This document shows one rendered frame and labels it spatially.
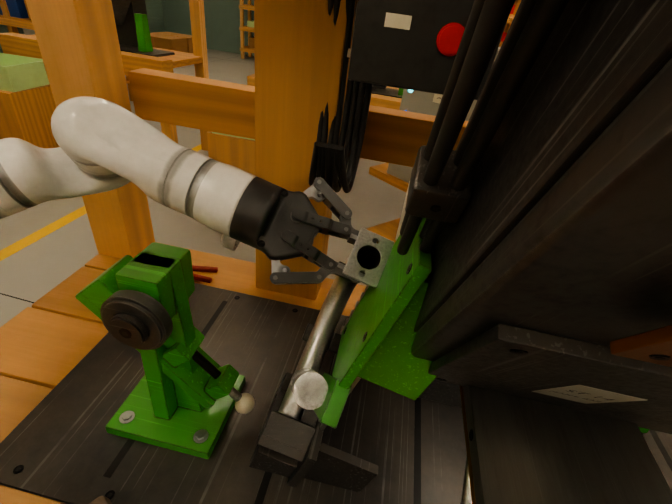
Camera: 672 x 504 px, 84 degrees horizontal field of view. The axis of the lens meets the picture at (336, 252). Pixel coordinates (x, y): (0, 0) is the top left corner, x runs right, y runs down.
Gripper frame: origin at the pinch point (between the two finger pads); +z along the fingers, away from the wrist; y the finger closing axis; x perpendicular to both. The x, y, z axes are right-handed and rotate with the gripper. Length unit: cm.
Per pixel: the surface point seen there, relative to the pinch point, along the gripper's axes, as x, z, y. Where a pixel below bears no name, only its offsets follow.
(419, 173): -21.4, -1.0, 2.0
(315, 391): -0.6, 1.3, -15.2
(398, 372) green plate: -4.7, 7.6, -9.8
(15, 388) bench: 24, -39, -36
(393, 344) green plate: -6.9, 5.4, -7.6
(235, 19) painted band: 831, -427, 598
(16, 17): 395, -437, 175
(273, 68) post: 12.3, -22.3, 24.5
